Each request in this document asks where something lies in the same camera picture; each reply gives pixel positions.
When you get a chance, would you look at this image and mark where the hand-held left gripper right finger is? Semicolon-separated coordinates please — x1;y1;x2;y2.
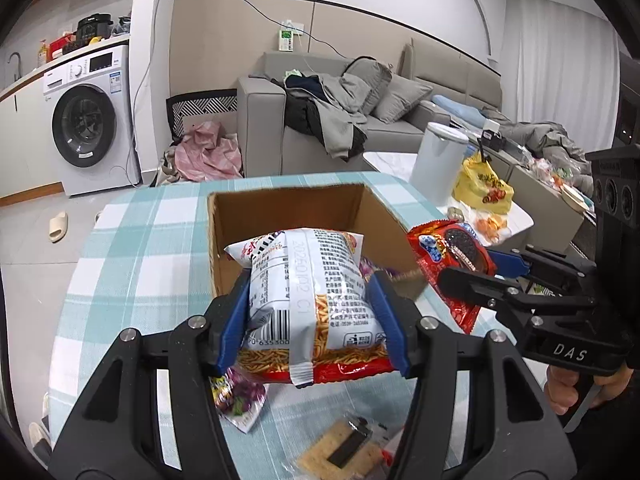
367;270;578;480

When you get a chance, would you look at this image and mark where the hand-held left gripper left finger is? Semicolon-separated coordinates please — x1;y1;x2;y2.
47;270;253;480

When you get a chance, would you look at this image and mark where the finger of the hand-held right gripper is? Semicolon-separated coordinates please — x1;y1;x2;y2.
437;266;596;321
482;245;598;291

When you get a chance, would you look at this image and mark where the red cookie packet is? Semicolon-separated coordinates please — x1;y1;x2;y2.
406;219;498;336

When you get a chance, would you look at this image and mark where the white noodle snack packet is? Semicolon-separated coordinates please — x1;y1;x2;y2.
222;228;396;391

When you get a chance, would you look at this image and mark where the brown cardboard box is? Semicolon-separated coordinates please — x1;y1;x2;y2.
206;183;426;301

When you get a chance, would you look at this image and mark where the person's right hand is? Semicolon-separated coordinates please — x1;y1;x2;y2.
545;362;636;416

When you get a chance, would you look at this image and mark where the orange snack bag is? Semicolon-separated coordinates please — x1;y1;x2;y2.
472;212;511;241

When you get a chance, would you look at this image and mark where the yellow plastic bag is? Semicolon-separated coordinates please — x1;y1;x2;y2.
452;154;515;213

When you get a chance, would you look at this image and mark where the pale bowl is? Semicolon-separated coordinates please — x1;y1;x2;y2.
560;184;593;213

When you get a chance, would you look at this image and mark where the teal checked tablecloth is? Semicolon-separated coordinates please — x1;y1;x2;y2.
47;171;551;480

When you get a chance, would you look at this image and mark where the white trash can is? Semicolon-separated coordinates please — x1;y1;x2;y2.
409;121;470;207

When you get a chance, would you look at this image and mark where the grey blanket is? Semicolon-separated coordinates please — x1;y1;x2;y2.
492;120;596;186

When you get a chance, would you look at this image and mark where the clear cracker packet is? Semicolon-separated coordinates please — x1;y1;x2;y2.
287;415;396;476

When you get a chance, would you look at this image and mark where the light blue pillow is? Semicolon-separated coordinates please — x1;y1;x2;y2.
431;94;488;128

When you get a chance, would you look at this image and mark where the pink cloth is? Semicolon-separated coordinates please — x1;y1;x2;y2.
172;120;244;182

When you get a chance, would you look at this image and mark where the grey sofa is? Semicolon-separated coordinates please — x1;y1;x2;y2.
236;37;503;178

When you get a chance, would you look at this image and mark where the beige slipper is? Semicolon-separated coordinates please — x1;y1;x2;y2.
48;211;68;243

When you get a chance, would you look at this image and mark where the grey pillow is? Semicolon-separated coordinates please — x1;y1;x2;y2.
345;56;393;116
372;74;433;123

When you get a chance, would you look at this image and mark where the white curtain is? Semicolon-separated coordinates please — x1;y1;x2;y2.
502;0;621;153

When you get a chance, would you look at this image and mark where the grey jacket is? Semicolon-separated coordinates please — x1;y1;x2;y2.
317;72;371;161

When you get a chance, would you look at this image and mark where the dark clothing pile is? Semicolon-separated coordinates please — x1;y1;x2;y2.
284;74;368;158

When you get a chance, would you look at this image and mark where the black white patterned chair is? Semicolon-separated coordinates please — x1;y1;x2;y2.
166;88;238;138

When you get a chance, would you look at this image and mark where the white washing machine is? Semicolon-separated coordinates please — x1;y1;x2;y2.
42;44;141;197

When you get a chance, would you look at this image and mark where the black rice cooker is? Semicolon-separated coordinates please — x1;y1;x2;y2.
76;13;113;43

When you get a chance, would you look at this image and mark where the red box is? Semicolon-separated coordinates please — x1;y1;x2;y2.
48;32;76;58

